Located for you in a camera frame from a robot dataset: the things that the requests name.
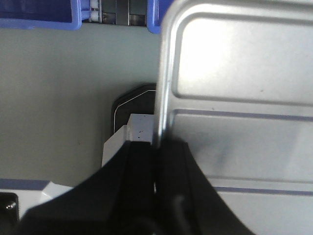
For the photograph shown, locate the left gripper black right finger side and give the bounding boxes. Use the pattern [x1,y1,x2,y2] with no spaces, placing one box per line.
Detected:
[156,140,253,235]

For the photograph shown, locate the left gripper black left finger side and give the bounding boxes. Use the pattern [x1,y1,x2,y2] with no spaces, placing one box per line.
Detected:
[15,141,157,235]

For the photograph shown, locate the silver ribbed metal tray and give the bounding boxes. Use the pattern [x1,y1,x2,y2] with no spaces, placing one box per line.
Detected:
[153,0,313,235]

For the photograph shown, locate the blue bin centre back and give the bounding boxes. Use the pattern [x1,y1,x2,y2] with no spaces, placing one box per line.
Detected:
[147,0,173,34]

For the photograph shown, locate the large blue bin left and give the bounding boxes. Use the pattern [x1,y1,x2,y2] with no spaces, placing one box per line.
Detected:
[0,0,82,30]

